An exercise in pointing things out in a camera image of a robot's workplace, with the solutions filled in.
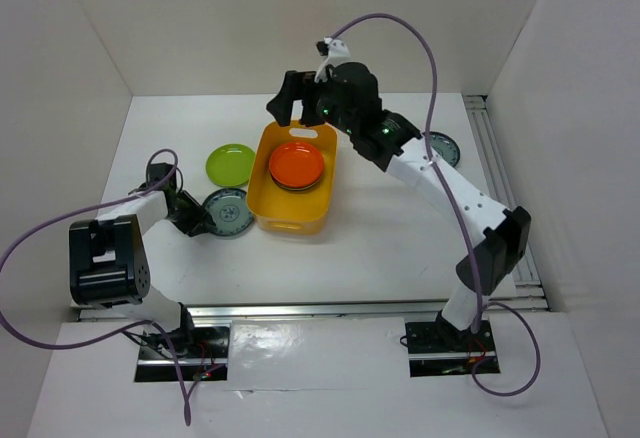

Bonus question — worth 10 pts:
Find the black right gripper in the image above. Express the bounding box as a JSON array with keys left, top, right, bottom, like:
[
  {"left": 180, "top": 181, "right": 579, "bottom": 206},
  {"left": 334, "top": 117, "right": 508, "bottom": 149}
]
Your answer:
[{"left": 265, "top": 71, "right": 356, "bottom": 135}]

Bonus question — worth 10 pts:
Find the blue floral plate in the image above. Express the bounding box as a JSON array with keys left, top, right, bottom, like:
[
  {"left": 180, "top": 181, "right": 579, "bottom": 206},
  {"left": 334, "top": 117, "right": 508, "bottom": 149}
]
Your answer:
[
  {"left": 202, "top": 187, "right": 254, "bottom": 238},
  {"left": 429, "top": 131, "right": 461, "bottom": 168}
]

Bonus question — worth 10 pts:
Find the orange plate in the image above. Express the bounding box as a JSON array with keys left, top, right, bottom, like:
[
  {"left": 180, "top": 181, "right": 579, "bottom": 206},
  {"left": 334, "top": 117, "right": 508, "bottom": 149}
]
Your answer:
[
  {"left": 270, "top": 174, "right": 322, "bottom": 187},
  {"left": 268, "top": 142, "right": 324, "bottom": 182}
]

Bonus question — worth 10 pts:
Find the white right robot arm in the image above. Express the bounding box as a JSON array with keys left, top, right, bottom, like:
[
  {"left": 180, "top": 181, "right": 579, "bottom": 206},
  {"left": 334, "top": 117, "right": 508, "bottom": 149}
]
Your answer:
[{"left": 266, "top": 62, "right": 531, "bottom": 350}]

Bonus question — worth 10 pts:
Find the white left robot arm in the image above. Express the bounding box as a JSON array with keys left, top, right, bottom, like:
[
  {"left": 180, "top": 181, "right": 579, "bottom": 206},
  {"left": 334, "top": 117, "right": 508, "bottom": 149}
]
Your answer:
[{"left": 69, "top": 163, "right": 216, "bottom": 357}]

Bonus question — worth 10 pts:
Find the green plate near bin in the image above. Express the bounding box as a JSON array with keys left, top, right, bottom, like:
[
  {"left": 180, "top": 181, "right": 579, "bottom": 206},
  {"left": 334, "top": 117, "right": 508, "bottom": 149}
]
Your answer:
[{"left": 205, "top": 143, "right": 255, "bottom": 188}]

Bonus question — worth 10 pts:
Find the yellow plastic bin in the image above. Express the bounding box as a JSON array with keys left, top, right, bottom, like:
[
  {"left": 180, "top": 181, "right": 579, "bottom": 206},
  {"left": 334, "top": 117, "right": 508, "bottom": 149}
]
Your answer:
[{"left": 247, "top": 121, "right": 337, "bottom": 235}]

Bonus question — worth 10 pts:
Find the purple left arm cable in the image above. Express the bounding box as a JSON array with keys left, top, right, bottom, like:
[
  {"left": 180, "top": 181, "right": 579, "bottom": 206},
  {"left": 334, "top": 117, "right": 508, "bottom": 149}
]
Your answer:
[{"left": 0, "top": 148, "right": 231, "bottom": 427}]

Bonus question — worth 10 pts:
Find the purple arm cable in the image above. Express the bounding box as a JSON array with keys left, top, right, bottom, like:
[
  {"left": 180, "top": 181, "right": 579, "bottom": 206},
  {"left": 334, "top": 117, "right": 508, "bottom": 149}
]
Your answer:
[
  {"left": 329, "top": 13, "right": 542, "bottom": 398},
  {"left": 0, "top": 148, "right": 231, "bottom": 427}
]

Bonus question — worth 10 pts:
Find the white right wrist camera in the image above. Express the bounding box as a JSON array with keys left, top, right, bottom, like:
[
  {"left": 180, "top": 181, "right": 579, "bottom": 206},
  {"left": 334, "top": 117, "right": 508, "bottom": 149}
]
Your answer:
[{"left": 314, "top": 37, "right": 351, "bottom": 83}]

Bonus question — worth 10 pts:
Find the aluminium rail front edge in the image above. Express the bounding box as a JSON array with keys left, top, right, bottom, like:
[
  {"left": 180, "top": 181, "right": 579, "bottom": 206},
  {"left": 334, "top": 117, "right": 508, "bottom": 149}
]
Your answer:
[{"left": 74, "top": 299, "right": 461, "bottom": 320}]

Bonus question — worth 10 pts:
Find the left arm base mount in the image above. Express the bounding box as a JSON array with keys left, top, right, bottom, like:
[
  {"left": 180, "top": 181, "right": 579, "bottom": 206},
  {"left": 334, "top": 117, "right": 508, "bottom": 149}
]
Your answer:
[{"left": 124, "top": 323, "right": 231, "bottom": 384}]

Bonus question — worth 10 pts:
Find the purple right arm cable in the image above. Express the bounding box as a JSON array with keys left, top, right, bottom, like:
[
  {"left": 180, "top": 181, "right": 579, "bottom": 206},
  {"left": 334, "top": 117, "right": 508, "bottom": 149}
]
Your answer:
[{"left": 329, "top": 13, "right": 542, "bottom": 398}]

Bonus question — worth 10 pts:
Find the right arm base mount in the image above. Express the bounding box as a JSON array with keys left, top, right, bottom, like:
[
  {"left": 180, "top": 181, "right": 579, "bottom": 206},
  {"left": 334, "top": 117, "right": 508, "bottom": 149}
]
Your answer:
[{"left": 399, "top": 320, "right": 500, "bottom": 378}]

